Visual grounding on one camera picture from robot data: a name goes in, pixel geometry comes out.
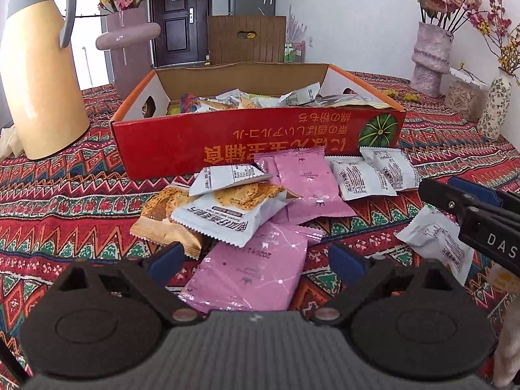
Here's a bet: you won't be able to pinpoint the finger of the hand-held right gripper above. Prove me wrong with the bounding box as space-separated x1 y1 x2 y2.
418 177 482 223
448 176 520 213

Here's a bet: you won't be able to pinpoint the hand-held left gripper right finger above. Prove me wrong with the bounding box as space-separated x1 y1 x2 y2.
311 243 474 328

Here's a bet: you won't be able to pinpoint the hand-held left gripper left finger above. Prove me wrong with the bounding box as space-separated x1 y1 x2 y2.
55 241 208 326

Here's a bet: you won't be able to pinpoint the tan snack packet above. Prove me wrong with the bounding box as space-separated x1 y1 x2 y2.
130 185 204 261

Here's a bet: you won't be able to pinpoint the white oat crisp packet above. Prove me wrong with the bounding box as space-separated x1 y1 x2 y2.
396 205 475 286
189 164 274 196
359 146 423 192
171 183 301 248
331 158 399 202

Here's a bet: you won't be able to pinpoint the pink snack packet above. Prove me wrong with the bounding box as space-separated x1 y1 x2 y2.
254 156 281 180
179 223 308 314
274 146 357 225

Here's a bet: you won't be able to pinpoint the red cardboard box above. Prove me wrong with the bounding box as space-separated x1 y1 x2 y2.
110 62 407 181

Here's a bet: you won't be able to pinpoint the large yellow-bordered snack packet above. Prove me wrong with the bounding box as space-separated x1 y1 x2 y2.
319 93 401 110

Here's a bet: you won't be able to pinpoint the heap of assorted snack packets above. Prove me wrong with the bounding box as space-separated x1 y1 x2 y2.
166 83 326 116

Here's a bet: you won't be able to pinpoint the person's right forearm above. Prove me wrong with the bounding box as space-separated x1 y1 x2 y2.
487 263 520 388

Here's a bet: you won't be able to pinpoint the slim floral vase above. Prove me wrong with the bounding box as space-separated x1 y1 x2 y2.
476 69 513 141

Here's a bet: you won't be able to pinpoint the clear jar of wood chips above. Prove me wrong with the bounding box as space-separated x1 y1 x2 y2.
444 67 490 123

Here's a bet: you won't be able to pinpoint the fallen yellow petals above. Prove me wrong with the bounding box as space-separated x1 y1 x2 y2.
384 88 421 102

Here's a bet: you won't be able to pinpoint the red patterned tablecloth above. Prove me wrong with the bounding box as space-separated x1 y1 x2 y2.
0 71 520 386

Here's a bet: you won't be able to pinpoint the textured pink ceramic vase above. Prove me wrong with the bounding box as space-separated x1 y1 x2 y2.
409 21 453 98

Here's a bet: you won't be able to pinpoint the dried rose bouquet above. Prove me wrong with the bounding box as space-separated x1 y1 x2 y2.
398 0 506 33

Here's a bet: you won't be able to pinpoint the pink glass vase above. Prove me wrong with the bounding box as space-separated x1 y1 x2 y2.
95 6 162 98

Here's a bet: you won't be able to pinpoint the cream cloth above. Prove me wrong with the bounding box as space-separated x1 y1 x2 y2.
0 126 25 159

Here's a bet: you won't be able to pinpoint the small storage rack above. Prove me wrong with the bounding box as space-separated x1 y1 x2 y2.
283 38 306 65

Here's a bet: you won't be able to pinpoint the yellow thermos jug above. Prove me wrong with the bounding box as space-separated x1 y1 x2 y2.
0 0 91 161

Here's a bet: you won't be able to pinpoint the brown wooden chair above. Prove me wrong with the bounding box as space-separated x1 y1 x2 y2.
206 15 287 66

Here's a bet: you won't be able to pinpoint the dark entrance door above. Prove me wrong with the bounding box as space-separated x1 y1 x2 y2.
148 0 212 70

